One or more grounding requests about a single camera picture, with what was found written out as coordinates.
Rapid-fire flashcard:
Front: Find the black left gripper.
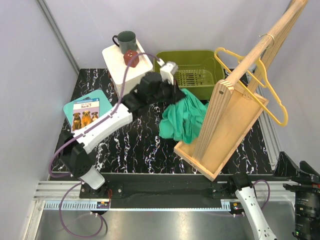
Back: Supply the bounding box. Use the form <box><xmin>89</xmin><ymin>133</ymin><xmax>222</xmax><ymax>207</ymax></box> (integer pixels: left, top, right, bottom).
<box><xmin>148</xmin><ymin>76</ymin><xmax>186</xmax><ymax>105</ymax></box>

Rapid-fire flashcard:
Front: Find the green tank top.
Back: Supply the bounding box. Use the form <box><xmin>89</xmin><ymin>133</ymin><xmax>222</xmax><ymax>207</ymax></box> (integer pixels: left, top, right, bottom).
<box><xmin>159</xmin><ymin>88</ymin><xmax>209</xmax><ymax>144</ymax></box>

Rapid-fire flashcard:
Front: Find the yellow clothes hanger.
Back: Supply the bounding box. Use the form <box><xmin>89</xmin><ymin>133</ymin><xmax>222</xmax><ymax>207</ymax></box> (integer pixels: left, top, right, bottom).
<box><xmin>214</xmin><ymin>47</ymin><xmax>289</xmax><ymax>127</ymax></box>

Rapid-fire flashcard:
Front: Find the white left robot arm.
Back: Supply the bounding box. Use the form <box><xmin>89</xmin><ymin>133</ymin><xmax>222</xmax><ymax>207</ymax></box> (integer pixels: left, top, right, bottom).
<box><xmin>58</xmin><ymin>72</ymin><xmax>186</xmax><ymax>198</ymax></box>

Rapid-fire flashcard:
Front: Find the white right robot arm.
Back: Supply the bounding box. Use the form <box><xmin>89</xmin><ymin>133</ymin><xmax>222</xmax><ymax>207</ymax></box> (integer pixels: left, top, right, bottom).
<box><xmin>227</xmin><ymin>151</ymin><xmax>320</xmax><ymax>240</ymax></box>

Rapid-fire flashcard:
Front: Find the olive green plastic basket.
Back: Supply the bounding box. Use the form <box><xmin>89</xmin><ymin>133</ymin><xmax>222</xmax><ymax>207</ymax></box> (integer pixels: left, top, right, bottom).
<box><xmin>156</xmin><ymin>50</ymin><xmax>225</xmax><ymax>101</ymax></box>

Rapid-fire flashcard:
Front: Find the wooden clothes rack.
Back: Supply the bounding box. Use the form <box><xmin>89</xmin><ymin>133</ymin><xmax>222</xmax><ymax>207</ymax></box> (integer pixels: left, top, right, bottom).
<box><xmin>174</xmin><ymin>0</ymin><xmax>308</xmax><ymax>181</ymax></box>

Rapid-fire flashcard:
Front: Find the red brown die block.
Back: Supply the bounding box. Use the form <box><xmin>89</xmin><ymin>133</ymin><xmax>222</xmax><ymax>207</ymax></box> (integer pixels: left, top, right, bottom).
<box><xmin>123</xmin><ymin>49</ymin><xmax>140</xmax><ymax>68</ymax></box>

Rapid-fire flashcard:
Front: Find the teal mat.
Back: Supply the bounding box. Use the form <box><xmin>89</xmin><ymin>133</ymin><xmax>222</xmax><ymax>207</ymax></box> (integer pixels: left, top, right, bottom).
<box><xmin>63</xmin><ymin>89</ymin><xmax>112</xmax><ymax>133</ymax></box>

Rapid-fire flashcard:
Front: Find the white foam block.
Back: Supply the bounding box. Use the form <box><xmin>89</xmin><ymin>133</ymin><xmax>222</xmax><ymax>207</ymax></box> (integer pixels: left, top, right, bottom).
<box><xmin>102</xmin><ymin>44</ymin><xmax>153</xmax><ymax>96</ymax></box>

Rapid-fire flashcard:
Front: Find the dark green mug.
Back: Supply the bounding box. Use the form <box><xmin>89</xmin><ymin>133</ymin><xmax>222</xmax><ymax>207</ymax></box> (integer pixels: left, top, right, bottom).
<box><xmin>112</xmin><ymin>31</ymin><xmax>138</xmax><ymax>55</ymax></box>

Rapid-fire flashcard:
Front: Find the dog picture book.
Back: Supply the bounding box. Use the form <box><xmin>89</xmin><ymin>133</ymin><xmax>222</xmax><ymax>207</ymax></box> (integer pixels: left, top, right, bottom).
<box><xmin>71</xmin><ymin>98</ymin><xmax>100</xmax><ymax>132</ymax></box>

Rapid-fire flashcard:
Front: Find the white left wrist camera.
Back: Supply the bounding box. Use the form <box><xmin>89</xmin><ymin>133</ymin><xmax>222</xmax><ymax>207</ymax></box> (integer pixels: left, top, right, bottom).
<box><xmin>159</xmin><ymin>61</ymin><xmax>179</xmax><ymax>85</ymax></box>

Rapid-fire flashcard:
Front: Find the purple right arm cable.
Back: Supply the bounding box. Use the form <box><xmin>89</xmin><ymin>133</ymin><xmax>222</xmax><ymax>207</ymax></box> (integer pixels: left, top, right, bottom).
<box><xmin>251</xmin><ymin>179</ymin><xmax>271</xmax><ymax>208</ymax></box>

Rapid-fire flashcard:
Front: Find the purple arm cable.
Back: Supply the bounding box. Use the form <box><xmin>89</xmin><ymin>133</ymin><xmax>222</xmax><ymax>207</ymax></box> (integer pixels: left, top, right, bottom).
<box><xmin>48</xmin><ymin>52</ymin><xmax>163</xmax><ymax>237</ymax></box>
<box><xmin>251</xmin><ymin>179</ymin><xmax>271</xmax><ymax>208</ymax></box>

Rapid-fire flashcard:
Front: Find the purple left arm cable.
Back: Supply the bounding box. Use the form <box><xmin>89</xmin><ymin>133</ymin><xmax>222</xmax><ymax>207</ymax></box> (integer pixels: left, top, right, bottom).
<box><xmin>48</xmin><ymin>52</ymin><xmax>163</xmax><ymax>237</ymax></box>

